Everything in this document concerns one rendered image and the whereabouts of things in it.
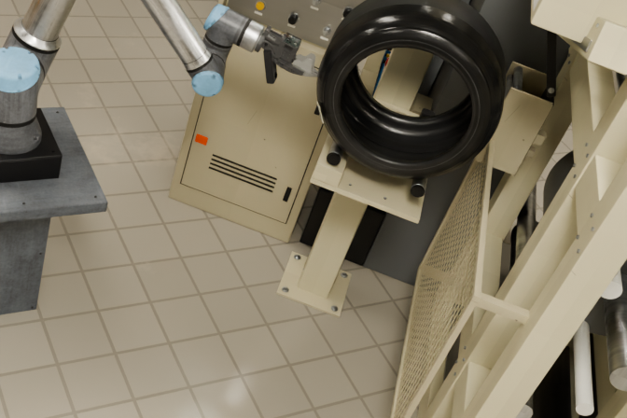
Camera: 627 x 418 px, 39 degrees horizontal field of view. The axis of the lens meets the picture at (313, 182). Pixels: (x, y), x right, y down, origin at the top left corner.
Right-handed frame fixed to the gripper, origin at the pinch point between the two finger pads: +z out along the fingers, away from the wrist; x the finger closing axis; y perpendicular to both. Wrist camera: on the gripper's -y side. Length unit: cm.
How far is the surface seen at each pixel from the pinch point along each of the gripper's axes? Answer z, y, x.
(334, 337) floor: 53, -104, 9
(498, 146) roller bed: 65, -3, 20
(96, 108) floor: -81, -120, 92
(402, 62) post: 24.1, 4.3, 26.4
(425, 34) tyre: 21.7, 33.9, -11.0
